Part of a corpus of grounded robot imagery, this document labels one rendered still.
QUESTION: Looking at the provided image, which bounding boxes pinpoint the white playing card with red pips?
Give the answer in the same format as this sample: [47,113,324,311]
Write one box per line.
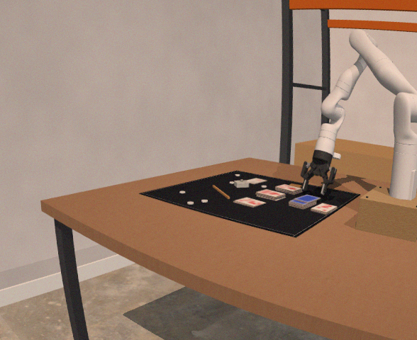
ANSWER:
[256,189,285,198]
[275,184,302,192]

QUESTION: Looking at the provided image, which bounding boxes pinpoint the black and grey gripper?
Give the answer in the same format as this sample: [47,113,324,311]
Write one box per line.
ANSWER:
[301,149,337,195]

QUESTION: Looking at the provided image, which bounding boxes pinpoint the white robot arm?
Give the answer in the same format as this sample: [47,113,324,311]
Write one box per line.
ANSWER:
[315,29,417,200]

